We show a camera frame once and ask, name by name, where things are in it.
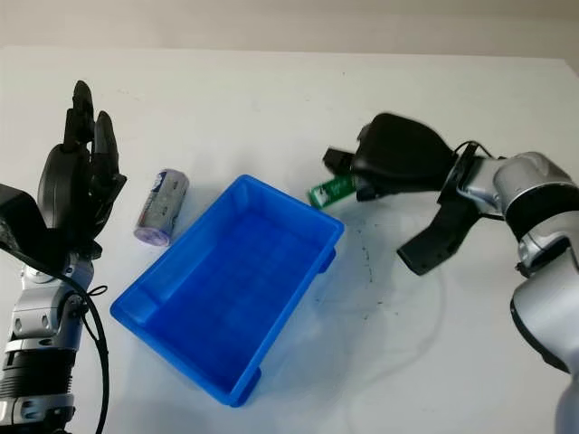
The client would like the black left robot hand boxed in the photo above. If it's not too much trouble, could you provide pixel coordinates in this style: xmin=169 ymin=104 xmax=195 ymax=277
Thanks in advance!
xmin=38 ymin=80 xmax=128 ymax=259

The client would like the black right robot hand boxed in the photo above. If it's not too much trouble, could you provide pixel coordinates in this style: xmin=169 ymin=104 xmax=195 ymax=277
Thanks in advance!
xmin=323 ymin=112 xmax=458 ymax=203

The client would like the green toothpaste box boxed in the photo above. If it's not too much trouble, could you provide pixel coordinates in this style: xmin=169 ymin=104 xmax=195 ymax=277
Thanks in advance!
xmin=308 ymin=175 xmax=359 ymax=209

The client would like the blue plastic tray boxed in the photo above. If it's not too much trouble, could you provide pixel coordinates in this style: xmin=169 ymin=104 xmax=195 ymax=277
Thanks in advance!
xmin=109 ymin=174 xmax=346 ymax=410

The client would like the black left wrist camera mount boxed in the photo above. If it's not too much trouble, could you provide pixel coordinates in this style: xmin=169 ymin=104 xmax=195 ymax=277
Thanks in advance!
xmin=0 ymin=183 xmax=50 ymax=266

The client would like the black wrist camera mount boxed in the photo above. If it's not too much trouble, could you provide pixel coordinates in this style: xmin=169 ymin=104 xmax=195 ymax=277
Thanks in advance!
xmin=0 ymin=183 xmax=50 ymax=266
xmin=396 ymin=189 xmax=476 ymax=276

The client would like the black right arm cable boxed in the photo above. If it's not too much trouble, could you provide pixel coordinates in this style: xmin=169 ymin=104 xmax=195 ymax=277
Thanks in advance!
xmin=454 ymin=140 xmax=508 ymax=160

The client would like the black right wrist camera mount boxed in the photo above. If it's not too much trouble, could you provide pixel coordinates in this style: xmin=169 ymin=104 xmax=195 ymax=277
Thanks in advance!
xmin=396 ymin=189 xmax=476 ymax=276

